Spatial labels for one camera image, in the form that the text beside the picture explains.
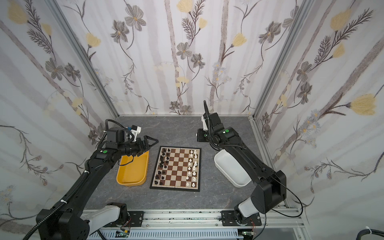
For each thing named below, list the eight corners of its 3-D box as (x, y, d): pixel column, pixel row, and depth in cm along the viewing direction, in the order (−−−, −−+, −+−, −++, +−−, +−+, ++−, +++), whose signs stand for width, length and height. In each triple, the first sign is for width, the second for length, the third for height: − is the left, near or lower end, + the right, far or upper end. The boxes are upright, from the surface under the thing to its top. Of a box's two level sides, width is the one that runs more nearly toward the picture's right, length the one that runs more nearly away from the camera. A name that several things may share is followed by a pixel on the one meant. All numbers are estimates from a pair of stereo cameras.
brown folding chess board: (150, 191, 85) (149, 189, 83) (158, 147, 103) (157, 146, 101) (202, 191, 85) (202, 190, 83) (200, 148, 103) (200, 146, 102)
